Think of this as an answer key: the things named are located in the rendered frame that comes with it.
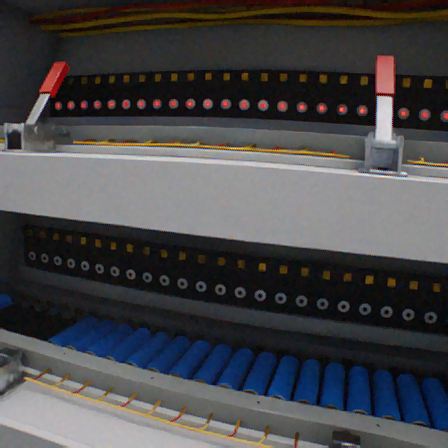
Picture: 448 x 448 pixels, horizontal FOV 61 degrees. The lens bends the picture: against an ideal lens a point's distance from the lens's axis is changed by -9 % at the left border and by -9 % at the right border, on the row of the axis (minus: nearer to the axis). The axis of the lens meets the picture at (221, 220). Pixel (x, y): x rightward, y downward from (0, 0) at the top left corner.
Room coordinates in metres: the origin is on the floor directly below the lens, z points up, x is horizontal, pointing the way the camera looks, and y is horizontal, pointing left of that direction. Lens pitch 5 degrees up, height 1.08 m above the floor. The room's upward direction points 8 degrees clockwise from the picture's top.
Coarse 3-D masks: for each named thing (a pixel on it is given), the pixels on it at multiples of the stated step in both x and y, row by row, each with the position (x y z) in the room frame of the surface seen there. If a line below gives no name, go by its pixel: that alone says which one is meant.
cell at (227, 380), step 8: (240, 352) 0.36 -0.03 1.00; (248, 352) 0.36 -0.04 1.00; (232, 360) 0.35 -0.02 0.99; (240, 360) 0.35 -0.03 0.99; (248, 360) 0.35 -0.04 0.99; (232, 368) 0.33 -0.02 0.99; (240, 368) 0.34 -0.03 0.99; (248, 368) 0.35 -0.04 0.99; (224, 376) 0.32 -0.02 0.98; (232, 376) 0.32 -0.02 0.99; (240, 376) 0.33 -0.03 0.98; (216, 384) 0.32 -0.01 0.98; (224, 384) 0.31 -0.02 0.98; (232, 384) 0.31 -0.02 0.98; (240, 384) 0.32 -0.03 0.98
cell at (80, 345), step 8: (104, 320) 0.41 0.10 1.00; (96, 328) 0.39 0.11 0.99; (104, 328) 0.40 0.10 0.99; (112, 328) 0.41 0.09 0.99; (80, 336) 0.37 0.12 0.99; (88, 336) 0.37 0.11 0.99; (96, 336) 0.38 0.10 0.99; (72, 344) 0.35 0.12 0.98; (80, 344) 0.36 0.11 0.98; (88, 344) 0.37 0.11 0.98
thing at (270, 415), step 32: (32, 352) 0.33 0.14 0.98; (64, 352) 0.33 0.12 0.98; (96, 384) 0.32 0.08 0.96; (128, 384) 0.30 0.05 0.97; (160, 384) 0.30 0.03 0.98; (192, 384) 0.30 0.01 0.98; (224, 416) 0.28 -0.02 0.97; (256, 416) 0.28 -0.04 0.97; (288, 416) 0.27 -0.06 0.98; (320, 416) 0.27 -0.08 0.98; (352, 416) 0.27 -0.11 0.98
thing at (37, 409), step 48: (0, 288) 0.50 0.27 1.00; (96, 288) 0.46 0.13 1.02; (336, 336) 0.39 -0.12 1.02; (384, 336) 0.37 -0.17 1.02; (432, 336) 0.36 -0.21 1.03; (0, 432) 0.28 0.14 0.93; (48, 432) 0.27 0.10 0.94; (96, 432) 0.28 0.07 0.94; (144, 432) 0.28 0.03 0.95; (192, 432) 0.28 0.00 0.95
